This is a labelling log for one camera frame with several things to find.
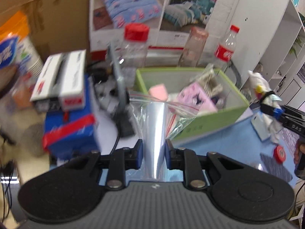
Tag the black and white carton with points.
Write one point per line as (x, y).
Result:
(46, 78)

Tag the white cabinet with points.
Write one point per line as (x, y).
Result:
(262, 28)

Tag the grey metal stand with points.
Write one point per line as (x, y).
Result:
(120, 83)

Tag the dark grey striped cloth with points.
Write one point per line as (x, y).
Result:
(276, 169)

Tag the brown cardboard box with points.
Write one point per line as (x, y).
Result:
(54, 16)

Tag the pink printed packet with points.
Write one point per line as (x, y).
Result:
(196, 97)

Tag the metal rail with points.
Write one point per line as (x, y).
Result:
(166, 54)

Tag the pale blue packet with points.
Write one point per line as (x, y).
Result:
(260, 126)

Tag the pink plastic bottle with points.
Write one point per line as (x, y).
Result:
(194, 47)

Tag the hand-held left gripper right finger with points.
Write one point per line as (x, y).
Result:
(168, 154)

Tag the clear zip bag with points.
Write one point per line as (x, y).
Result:
(154, 128)

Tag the pink sponge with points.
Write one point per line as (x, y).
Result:
(159, 91)

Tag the orange snack packet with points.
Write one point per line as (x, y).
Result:
(12, 40)

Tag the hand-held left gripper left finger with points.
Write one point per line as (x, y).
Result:
(139, 154)

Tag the bedding wall poster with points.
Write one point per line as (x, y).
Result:
(133, 9)

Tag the clear jar with red lid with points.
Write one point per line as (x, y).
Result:
(133, 50)

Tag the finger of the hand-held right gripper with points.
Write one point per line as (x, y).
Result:
(277, 112)

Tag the red tape roll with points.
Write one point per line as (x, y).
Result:
(279, 154)

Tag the blue package with red stripe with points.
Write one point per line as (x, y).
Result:
(71, 133)

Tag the white sock pair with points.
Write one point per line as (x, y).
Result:
(261, 83)

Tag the cola bottle with red label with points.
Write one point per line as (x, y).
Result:
(225, 50)

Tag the white red small boxes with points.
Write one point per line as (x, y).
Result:
(72, 81)

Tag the grey metal bracket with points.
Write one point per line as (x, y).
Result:
(236, 74)

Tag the green cardboard box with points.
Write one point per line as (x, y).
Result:
(214, 121)

